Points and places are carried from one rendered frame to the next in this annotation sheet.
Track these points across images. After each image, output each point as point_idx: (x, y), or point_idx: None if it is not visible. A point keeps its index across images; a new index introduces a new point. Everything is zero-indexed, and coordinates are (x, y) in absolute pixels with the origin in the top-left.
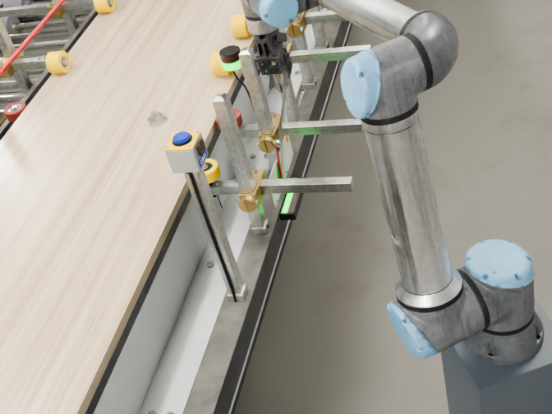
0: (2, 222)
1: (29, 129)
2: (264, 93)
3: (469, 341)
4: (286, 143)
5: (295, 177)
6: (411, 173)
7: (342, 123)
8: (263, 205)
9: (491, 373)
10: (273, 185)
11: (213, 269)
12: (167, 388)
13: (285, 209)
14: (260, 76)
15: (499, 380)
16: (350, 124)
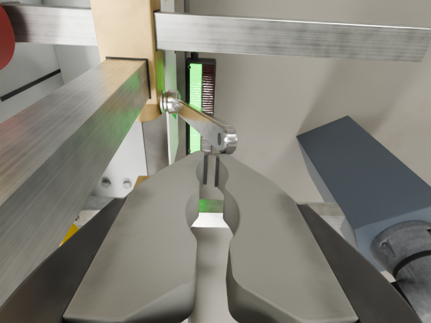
0: None
1: None
2: (95, 132)
3: (376, 261)
4: (166, 2)
5: (195, 62)
6: None
7: (365, 51)
8: (154, 135)
9: (378, 267)
10: (195, 226)
11: (114, 189)
12: None
13: (195, 146)
14: (34, 178)
15: (381, 271)
16: (388, 59)
